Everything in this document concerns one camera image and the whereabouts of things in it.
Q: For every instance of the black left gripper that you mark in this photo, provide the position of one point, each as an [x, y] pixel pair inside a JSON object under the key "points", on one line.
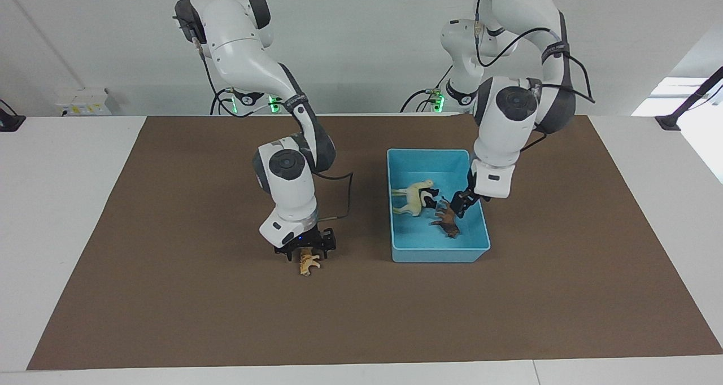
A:
{"points": [[475, 190]]}

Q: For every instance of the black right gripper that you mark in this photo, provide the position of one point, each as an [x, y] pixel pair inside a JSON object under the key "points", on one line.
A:
{"points": [[308, 241]]}

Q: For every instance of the orange striped tiger toy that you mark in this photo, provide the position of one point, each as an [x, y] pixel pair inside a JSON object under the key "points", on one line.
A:
{"points": [[308, 262]]}

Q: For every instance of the brown animal toy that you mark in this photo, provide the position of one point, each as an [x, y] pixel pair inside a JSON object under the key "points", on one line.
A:
{"points": [[447, 221]]}

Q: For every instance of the black white panda toy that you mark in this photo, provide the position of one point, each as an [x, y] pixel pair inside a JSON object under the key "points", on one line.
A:
{"points": [[430, 196]]}

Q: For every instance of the cream llama toy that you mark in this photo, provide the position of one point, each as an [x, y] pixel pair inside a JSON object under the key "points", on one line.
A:
{"points": [[414, 200]]}

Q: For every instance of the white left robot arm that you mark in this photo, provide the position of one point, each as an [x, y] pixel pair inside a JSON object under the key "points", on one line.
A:
{"points": [[508, 108]]}

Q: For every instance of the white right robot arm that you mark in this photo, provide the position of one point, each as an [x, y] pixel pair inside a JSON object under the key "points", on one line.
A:
{"points": [[288, 182]]}

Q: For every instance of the light blue storage box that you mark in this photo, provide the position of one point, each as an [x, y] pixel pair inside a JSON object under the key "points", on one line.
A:
{"points": [[418, 244]]}

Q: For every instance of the brown table mat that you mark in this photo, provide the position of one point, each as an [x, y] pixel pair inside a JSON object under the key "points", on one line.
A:
{"points": [[226, 317]]}

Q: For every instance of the black slanted stand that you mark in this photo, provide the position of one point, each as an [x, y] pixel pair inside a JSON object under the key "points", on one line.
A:
{"points": [[686, 103]]}

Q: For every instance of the white wall box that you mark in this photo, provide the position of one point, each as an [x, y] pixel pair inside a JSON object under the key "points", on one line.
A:
{"points": [[83, 103]]}

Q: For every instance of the black clamp mount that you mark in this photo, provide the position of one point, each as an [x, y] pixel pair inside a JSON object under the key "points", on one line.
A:
{"points": [[10, 121]]}

